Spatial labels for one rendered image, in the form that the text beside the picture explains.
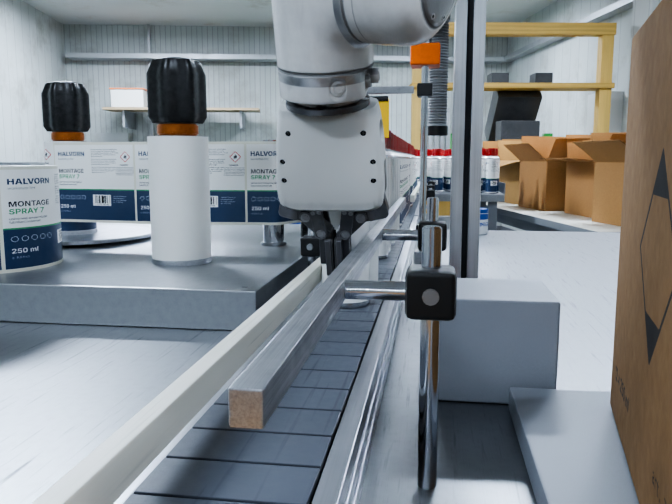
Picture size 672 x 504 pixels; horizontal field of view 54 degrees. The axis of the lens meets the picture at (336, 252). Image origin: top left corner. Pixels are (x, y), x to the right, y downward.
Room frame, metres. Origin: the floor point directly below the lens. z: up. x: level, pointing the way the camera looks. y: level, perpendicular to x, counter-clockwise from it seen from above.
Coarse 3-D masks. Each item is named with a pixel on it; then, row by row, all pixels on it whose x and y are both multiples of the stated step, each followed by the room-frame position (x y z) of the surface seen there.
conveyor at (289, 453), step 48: (336, 336) 0.57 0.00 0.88; (336, 384) 0.44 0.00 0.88; (192, 432) 0.36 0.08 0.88; (240, 432) 0.36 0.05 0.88; (288, 432) 0.36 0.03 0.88; (336, 432) 0.41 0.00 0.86; (144, 480) 0.30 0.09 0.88; (192, 480) 0.30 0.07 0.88; (240, 480) 0.30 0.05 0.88; (288, 480) 0.30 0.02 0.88
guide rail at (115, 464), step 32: (288, 288) 0.61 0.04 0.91; (256, 320) 0.48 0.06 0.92; (224, 352) 0.40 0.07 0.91; (192, 384) 0.34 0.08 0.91; (160, 416) 0.30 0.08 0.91; (192, 416) 0.34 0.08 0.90; (96, 448) 0.26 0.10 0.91; (128, 448) 0.27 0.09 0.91; (160, 448) 0.30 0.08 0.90; (64, 480) 0.23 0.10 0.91; (96, 480) 0.24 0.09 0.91; (128, 480) 0.27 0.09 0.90
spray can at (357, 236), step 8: (336, 216) 0.68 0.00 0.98; (336, 224) 0.68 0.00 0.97; (368, 224) 0.69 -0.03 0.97; (336, 232) 0.68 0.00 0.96; (360, 232) 0.68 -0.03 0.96; (352, 240) 0.68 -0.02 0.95; (360, 240) 0.68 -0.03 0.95; (352, 248) 0.68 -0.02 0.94; (368, 264) 0.69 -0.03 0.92; (368, 272) 0.69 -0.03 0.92; (344, 304) 0.67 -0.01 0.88; (352, 304) 0.68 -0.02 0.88; (360, 304) 0.68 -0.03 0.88; (368, 304) 0.69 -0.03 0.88
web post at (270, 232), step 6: (264, 228) 1.18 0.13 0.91; (270, 228) 1.17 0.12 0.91; (276, 228) 1.17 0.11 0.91; (282, 228) 1.18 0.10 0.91; (264, 234) 1.18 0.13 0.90; (270, 234) 1.17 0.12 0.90; (276, 234) 1.17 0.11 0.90; (282, 234) 1.18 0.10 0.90; (264, 240) 1.18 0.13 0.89; (270, 240) 1.17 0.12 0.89; (276, 240) 1.17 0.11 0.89; (282, 240) 1.18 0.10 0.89
